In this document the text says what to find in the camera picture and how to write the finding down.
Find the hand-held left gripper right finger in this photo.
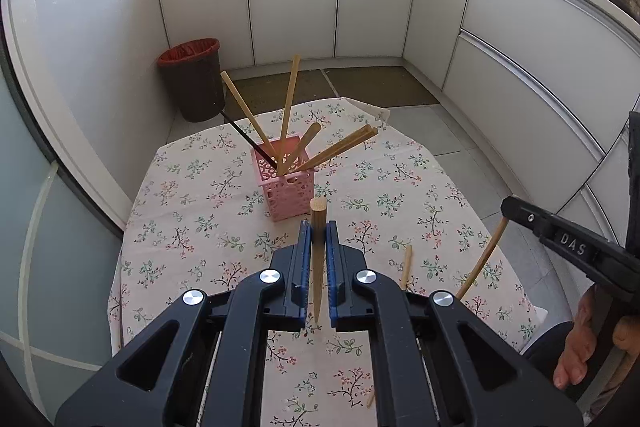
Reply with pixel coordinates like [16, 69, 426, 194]
[325, 221, 583, 427]

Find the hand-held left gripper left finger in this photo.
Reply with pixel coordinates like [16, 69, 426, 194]
[55, 221, 313, 427]

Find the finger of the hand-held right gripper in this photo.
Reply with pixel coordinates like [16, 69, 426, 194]
[500, 196, 627, 284]

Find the pink perforated chopstick holder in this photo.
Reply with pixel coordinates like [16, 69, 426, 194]
[251, 134, 316, 222]

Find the black chopstick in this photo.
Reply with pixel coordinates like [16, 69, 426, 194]
[219, 109, 277, 168]

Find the person's right hand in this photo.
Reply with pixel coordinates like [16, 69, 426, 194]
[554, 287, 640, 390]

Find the floral tablecloth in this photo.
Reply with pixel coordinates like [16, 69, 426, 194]
[106, 97, 543, 427]

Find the person's black trouser leg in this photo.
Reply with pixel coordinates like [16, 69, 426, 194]
[525, 319, 576, 408]

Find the brown floor mat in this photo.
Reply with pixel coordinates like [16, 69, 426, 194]
[222, 69, 336, 124]
[320, 66, 442, 108]

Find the brown trash bin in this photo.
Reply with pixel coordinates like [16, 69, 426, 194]
[157, 38, 226, 124]

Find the red trash bag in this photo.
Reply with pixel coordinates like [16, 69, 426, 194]
[157, 38, 221, 68]

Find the frosted glass sliding door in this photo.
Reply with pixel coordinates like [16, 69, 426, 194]
[0, 0, 126, 408]

